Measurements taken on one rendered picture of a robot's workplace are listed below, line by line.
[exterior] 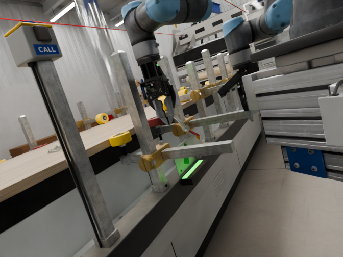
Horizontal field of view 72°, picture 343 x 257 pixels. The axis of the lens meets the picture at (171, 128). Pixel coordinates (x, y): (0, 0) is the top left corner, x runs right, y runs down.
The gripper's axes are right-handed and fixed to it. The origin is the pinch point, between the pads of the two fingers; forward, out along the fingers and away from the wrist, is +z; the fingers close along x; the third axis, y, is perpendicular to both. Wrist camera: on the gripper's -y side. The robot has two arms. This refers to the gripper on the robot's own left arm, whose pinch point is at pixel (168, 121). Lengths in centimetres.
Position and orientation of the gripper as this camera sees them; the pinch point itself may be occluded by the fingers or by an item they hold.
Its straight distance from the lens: 75.5
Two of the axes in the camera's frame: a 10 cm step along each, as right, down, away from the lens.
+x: 9.5, -2.5, -2.2
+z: 2.8, 9.4, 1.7
